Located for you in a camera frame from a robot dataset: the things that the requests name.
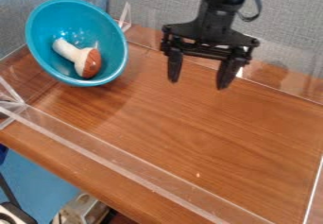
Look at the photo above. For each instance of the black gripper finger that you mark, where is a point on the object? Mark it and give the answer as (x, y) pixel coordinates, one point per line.
(229, 69)
(175, 60)

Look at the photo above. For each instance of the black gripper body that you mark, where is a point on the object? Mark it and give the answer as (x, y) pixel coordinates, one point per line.
(209, 36)

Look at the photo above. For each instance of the brown and white toy mushroom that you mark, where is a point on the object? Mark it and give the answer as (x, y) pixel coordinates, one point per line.
(87, 58)

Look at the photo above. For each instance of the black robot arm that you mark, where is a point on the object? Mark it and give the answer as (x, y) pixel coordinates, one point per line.
(250, 9)

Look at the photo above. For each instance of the blue plastic bowl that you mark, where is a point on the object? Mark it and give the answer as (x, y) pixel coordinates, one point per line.
(87, 27)

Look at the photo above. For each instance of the clear acrylic barrier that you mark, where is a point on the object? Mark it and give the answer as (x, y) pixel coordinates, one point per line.
(175, 153)

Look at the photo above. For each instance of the grey box under table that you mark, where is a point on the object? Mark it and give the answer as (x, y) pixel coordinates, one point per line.
(82, 210)

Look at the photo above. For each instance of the black and white chair part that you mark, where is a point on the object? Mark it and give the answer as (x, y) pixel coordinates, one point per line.
(11, 212)

